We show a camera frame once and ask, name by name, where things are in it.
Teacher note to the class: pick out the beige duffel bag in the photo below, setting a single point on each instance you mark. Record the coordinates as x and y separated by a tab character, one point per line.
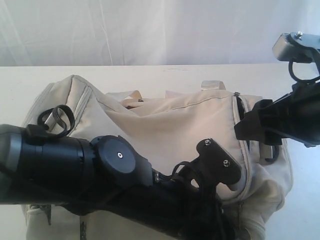
167	130

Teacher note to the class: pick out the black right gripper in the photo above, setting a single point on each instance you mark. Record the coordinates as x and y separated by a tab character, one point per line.
295	116

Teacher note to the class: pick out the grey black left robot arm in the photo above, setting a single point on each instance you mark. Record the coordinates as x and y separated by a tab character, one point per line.
40	168

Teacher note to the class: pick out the white backdrop curtain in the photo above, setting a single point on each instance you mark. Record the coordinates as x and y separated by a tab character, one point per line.
148	32

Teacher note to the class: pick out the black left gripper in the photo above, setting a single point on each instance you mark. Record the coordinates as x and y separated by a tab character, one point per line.
183	205

